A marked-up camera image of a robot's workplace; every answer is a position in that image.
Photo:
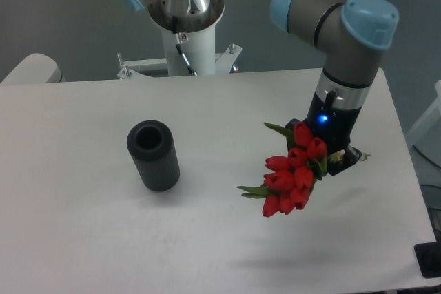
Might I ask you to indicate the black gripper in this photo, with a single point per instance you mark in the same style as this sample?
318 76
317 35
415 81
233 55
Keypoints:
334 127

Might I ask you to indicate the red tulip bouquet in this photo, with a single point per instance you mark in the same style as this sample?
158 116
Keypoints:
292 178

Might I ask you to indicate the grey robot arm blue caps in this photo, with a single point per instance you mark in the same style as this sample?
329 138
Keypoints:
353 35

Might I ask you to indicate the dark grey ribbed vase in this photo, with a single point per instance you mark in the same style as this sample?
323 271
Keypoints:
151 146

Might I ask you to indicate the white furniture at right edge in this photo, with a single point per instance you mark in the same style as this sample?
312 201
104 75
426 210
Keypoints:
425 122

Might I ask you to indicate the black device at table corner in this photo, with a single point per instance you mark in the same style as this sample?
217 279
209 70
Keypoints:
428 257

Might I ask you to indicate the white rounded chair back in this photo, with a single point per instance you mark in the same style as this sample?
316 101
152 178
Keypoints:
35 69

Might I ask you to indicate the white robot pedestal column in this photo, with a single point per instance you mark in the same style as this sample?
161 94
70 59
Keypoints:
196 50

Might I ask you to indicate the white pedestal base frame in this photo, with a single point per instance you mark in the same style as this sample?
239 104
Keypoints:
148 66

